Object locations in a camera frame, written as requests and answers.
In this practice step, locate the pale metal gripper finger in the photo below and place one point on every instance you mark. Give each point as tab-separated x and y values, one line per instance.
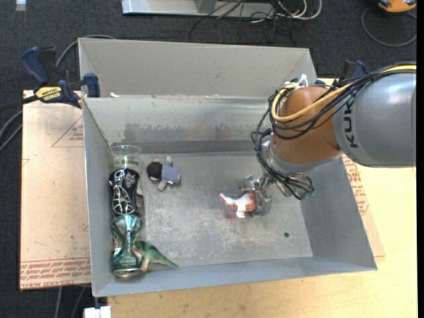
263	207
247	183

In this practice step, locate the orange and white toy animal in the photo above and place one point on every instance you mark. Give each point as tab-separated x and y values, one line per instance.
239	204

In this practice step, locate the grey metal bin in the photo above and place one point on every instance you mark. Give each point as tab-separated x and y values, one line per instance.
205	210

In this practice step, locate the small doll in blue clothes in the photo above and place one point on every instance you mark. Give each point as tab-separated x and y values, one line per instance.
164	174

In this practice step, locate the green toy dinosaur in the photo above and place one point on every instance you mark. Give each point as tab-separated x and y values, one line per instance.
155	255

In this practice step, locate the black printed drink can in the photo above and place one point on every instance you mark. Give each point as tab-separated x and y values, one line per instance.
124	191

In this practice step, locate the clear plastic cup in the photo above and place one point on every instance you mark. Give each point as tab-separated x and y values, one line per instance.
124	157

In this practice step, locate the crushed green drink can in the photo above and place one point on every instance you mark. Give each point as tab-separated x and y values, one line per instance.
125	250

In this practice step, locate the brown cardboard board red print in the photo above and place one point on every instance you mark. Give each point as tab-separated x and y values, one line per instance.
53	194

